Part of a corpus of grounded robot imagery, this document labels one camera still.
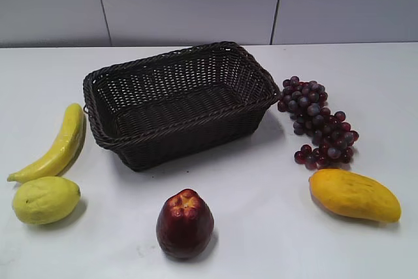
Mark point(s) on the orange-yellow mango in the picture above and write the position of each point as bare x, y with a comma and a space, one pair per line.
353, 195

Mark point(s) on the yellow banana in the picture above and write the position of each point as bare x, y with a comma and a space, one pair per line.
62, 151

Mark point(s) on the dark woven rectangular basket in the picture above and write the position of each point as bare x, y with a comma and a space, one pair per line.
153, 110

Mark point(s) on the purple grape bunch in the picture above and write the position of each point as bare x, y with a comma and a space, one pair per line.
332, 137

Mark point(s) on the yellow-green lemon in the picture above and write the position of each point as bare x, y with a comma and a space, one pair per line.
45, 200

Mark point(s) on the dark red apple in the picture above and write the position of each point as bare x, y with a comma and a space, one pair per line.
185, 225

